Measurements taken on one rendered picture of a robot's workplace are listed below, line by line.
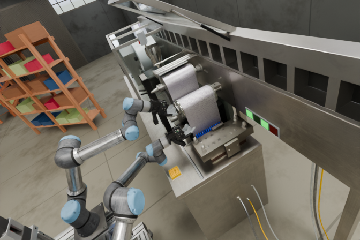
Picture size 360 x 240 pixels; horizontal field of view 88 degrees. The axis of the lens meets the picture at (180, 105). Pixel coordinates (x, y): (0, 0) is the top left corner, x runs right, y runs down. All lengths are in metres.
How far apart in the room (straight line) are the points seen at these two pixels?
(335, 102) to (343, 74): 0.10
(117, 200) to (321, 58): 1.01
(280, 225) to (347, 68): 1.64
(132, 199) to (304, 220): 1.55
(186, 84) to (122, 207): 0.89
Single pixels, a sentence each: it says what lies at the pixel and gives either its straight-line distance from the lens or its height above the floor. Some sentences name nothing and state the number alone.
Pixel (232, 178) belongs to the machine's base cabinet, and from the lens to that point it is 1.44.
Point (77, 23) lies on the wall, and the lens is 10.18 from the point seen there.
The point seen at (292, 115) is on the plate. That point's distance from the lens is 0.92.
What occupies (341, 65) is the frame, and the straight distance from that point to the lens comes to 0.69.
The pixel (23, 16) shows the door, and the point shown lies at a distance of 10.21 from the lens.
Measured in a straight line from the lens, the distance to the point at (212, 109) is 1.32.
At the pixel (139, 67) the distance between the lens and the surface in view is 2.11.
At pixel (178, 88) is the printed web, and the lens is 1.40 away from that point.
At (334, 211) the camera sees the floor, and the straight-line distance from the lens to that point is 2.23.
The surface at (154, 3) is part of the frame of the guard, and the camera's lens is 0.87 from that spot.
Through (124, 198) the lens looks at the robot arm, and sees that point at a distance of 1.05.
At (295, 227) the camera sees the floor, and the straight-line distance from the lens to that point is 2.12.
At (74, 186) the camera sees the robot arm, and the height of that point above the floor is 1.10.
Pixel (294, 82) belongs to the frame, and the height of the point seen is 1.51.
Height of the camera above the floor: 1.96
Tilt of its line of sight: 33 degrees down
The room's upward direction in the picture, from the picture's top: 22 degrees counter-clockwise
